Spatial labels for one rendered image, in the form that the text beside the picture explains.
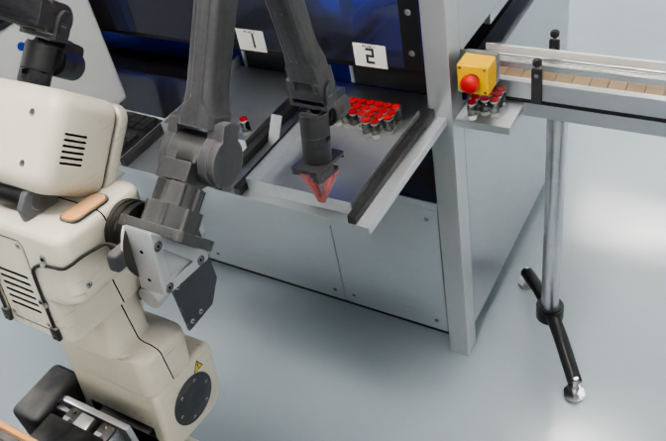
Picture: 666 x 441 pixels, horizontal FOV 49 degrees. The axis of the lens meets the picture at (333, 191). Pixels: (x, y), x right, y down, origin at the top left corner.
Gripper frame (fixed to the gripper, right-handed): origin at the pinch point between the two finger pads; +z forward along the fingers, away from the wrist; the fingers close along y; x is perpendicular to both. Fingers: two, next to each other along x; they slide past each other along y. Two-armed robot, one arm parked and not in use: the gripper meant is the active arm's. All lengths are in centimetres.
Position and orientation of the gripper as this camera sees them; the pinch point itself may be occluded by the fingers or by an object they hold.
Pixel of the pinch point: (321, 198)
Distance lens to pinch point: 148.7
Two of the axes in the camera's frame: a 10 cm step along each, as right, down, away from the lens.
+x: -8.7, -2.0, 4.6
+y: 4.9, -4.7, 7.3
